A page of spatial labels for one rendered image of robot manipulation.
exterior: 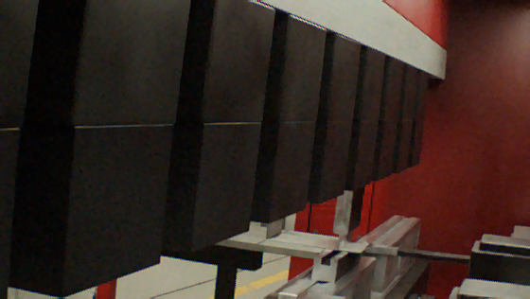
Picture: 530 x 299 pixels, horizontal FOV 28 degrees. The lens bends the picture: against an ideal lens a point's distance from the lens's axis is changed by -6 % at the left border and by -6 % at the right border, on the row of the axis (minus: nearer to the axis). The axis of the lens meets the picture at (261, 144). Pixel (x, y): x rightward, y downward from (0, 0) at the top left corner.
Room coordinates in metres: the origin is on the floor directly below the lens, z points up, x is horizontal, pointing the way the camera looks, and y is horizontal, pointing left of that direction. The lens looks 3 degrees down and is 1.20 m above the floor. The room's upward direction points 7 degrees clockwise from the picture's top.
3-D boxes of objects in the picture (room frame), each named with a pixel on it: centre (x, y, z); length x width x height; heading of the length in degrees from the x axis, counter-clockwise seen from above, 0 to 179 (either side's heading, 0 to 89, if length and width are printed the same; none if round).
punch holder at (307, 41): (0.96, 0.01, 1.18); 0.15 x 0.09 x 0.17; 166
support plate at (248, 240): (1.55, 0.02, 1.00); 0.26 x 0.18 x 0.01; 76
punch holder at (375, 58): (1.35, -0.08, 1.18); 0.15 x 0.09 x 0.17; 166
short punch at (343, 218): (1.52, -0.13, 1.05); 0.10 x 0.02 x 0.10; 166
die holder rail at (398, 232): (2.05, -0.26, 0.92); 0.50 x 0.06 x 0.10; 166
